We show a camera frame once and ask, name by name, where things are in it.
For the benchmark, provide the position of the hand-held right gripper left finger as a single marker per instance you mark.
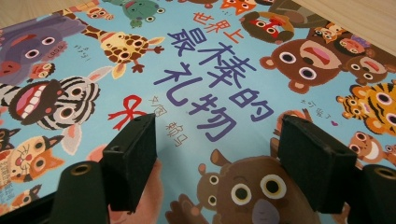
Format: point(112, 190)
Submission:
point(132, 161)

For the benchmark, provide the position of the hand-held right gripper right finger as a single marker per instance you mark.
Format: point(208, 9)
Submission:
point(317, 165)

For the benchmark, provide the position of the light blue animals picture book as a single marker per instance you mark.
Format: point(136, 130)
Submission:
point(218, 77)

